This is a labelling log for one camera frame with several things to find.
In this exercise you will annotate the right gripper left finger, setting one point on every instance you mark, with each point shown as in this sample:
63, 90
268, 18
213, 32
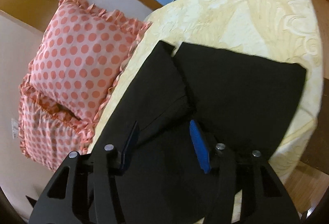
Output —
86, 181

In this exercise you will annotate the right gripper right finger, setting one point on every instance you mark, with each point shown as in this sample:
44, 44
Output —
264, 198

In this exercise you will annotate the black pants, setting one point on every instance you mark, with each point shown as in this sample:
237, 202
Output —
243, 101

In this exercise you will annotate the rear polka dot pillow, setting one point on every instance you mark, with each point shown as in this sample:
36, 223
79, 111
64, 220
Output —
47, 132

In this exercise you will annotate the polka dot pillow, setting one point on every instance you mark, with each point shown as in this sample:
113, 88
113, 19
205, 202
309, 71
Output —
83, 51
47, 132

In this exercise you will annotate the front polka dot pillow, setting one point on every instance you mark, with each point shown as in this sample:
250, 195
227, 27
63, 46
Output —
83, 51

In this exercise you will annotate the yellow patterned bed cover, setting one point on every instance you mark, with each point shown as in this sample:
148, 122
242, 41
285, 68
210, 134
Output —
285, 31

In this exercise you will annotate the white wall socket panel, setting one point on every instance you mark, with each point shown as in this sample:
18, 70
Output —
15, 128

